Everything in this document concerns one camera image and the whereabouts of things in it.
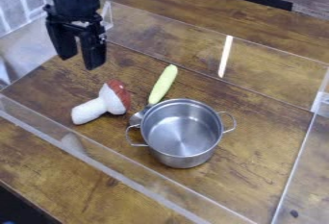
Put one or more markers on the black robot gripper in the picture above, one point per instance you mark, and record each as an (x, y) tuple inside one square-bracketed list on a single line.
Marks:
[(75, 18)]

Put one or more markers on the white mushroom with red cap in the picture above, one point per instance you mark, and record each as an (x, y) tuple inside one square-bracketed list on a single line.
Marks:
[(112, 100)]

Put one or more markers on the silver pot with handles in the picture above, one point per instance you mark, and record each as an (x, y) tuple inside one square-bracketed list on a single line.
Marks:
[(181, 130)]

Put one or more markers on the clear acrylic triangle bracket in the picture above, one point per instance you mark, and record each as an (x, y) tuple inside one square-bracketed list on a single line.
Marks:
[(107, 15)]

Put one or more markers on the yellow handled metal spoon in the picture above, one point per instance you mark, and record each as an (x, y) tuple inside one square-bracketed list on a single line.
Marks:
[(158, 92)]

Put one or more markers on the clear acrylic enclosure panel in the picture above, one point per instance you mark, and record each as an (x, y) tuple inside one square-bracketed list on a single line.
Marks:
[(197, 207)]

